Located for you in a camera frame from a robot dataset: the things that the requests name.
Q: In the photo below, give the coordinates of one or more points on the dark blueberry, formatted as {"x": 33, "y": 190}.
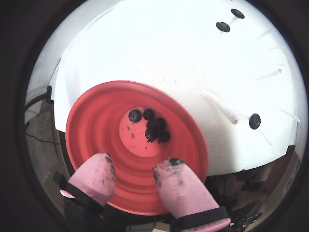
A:
{"x": 237, "y": 13}
{"x": 161, "y": 122}
{"x": 152, "y": 125}
{"x": 149, "y": 114}
{"x": 255, "y": 121}
{"x": 164, "y": 136}
{"x": 134, "y": 115}
{"x": 222, "y": 26}
{"x": 150, "y": 134}

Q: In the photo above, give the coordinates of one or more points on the white thin stick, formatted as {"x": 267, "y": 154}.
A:
{"x": 269, "y": 74}
{"x": 289, "y": 115}
{"x": 264, "y": 33}

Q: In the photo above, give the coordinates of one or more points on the pink covered gripper finger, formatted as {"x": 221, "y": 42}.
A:
{"x": 183, "y": 193}
{"x": 91, "y": 178}

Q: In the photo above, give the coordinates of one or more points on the white foam base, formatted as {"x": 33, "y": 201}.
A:
{"x": 169, "y": 48}

